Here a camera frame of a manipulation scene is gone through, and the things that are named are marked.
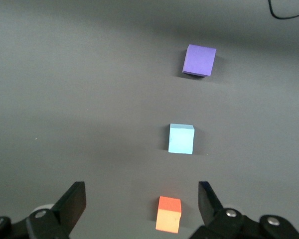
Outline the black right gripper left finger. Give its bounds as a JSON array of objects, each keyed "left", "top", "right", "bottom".
[{"left": 25, "top": 181, "right": 87, "bottom": 239}]

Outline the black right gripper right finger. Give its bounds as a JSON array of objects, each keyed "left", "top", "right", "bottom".
[{"left": 189, "top": 181, "right": 263, "bottom": 239}]

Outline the light blue foam block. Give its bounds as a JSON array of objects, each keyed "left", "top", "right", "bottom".
[{"left": 167, "top": 123, "right": 196, "bottom": 155}]

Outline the orange foam block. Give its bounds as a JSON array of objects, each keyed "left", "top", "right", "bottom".
[{"left": 155, "top": 195, "right": 182, "bottom": 234}]

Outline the purple foam block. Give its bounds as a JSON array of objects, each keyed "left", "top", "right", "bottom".
[{"left": 181, "top": 44, "right": 217, "bottom": 79}]

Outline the dark grey table mat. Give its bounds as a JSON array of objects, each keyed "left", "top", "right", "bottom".
[{"left": 0, "top": 0, "right": 299, "bottom": 239}]

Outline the looped thin black cable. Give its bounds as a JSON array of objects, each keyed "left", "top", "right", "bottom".
[{"left": 268, "top": 0, "right": 299, "bottom": 20}]

